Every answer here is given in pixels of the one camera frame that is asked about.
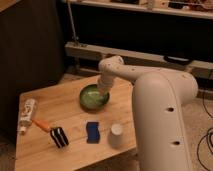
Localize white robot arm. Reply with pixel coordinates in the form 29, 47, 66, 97
98, 56, 198, 171

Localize blue eraser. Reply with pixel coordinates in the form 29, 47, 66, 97
86, 122, 100, 143

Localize green bowl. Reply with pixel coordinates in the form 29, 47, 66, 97
79, 84, 110, 110

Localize wooden table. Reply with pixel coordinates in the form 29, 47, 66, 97
15, 76, 136, 171

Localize black white striped block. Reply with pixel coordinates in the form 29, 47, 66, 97
50, 127, 69, 148

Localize orange carrot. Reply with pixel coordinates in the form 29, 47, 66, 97
33, 120, 51, 132

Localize clear plastic bottle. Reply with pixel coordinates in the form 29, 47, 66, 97
18, 99, 37, 135

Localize metal shelf rack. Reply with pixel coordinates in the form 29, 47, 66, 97
65, 0, 213, 78

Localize black cables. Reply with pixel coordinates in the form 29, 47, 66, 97
196, 69, 213, 171

